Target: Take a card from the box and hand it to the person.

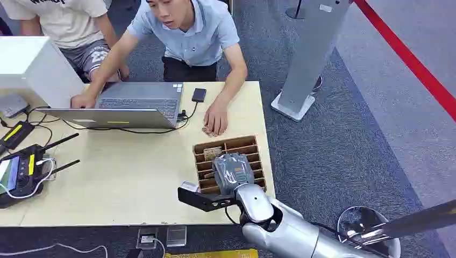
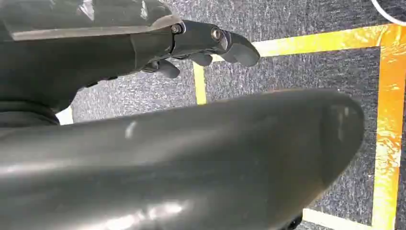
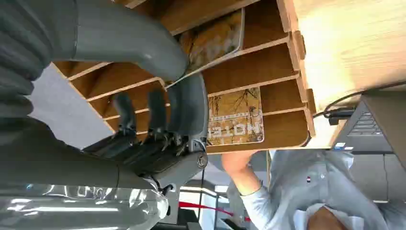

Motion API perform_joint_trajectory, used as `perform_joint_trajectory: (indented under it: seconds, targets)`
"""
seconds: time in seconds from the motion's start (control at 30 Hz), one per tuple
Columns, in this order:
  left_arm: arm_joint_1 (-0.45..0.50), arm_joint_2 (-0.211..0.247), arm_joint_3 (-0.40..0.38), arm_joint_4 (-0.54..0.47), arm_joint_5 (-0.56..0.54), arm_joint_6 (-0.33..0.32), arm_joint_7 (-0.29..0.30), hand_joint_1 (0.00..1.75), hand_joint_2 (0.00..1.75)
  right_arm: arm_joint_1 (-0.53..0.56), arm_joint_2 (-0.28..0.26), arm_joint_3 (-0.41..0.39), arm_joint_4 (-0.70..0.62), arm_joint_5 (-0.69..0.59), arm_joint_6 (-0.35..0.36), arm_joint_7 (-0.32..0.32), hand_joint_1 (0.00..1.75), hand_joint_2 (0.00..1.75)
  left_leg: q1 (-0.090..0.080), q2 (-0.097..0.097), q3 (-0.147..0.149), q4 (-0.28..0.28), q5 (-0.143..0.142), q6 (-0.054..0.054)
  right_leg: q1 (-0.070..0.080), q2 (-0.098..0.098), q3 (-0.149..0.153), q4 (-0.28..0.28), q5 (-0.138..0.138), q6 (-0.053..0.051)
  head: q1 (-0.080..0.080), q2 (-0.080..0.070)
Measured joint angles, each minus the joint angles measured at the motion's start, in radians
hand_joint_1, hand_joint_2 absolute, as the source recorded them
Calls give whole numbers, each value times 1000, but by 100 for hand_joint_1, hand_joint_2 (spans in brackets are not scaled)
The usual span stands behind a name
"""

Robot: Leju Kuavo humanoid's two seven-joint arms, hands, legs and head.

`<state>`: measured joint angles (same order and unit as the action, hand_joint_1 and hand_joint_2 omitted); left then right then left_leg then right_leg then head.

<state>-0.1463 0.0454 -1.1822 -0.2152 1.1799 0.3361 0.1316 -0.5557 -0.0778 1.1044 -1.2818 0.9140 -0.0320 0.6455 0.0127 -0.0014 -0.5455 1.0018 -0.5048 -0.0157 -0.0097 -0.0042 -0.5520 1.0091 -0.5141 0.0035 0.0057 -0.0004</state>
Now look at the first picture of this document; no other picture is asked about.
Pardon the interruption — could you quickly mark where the person's left hand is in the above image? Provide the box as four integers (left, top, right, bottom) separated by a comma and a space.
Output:
203, 101, 229, 138

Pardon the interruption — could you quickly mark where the white box casing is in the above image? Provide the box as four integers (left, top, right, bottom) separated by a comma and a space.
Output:
0, 35, 86, 110

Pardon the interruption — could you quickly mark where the closed floor socket plate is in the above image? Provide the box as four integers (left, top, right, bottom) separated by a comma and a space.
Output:
166, 225, 188, 248

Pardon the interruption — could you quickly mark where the white controller cable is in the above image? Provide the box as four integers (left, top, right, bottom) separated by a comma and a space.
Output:
0, 157, 58, 200

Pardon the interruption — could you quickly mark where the person in blue shirt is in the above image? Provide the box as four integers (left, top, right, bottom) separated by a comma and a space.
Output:
70, 0, 248, 138

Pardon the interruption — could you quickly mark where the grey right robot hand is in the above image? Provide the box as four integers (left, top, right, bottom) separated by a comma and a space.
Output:
212, 153, 255, 196

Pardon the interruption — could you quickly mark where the floor socket with plug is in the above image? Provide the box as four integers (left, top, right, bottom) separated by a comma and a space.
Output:
136, 227, 159, 250

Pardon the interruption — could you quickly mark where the chrome stanchion post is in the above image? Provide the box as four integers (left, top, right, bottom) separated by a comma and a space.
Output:
336, 199, 456, 258

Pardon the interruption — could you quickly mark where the grey laptop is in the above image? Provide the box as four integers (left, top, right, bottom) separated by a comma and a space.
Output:
37, 81, 185, 130

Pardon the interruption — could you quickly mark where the black laptop cable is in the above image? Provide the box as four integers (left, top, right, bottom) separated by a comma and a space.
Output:
62, 102, 199, 135

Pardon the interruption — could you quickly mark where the flat grey device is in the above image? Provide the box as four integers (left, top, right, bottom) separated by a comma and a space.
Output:
0, 94, 31, 119

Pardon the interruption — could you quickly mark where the person's right hand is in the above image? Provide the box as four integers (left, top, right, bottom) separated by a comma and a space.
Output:
70, 92, 97, 110

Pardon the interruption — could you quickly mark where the black remote controller with antennas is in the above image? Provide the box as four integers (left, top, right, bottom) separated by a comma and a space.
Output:
0, 132, 81, 210

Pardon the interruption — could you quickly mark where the wooden slotted card box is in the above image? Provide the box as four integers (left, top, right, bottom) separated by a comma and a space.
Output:
193, 134, 267, 195

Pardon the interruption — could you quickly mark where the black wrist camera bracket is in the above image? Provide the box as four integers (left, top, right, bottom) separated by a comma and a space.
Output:
177, 187, 239, 213

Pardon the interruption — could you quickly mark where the red barrier belt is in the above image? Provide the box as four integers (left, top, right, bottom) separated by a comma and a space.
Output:
353, 0, 456, 123

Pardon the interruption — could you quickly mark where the black device with yellow label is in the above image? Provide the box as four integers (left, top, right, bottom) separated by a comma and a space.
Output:
0, 121, 35, 154

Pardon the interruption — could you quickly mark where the small black box device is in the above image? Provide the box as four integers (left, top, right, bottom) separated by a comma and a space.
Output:
191, 88, 208, 104

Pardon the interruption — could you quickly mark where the person in beige shirt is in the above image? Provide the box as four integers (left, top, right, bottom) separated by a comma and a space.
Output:
0, 0, 131, 84

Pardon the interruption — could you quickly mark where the white floor cable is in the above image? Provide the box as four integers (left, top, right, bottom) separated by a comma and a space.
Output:
0, 242, 109, 258

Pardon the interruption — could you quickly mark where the grey standing column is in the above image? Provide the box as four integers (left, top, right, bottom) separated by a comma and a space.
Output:
270, 0, 354, 123

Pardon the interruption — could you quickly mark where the yellow floor strip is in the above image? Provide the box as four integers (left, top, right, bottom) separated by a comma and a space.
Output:
163, 248, 259, 258

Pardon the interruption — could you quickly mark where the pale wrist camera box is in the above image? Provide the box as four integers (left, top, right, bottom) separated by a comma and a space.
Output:
181, 181, 201, 194

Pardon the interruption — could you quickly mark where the dark round stanchion base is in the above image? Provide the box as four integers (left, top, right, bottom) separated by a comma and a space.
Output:
284, 0, 307, 20

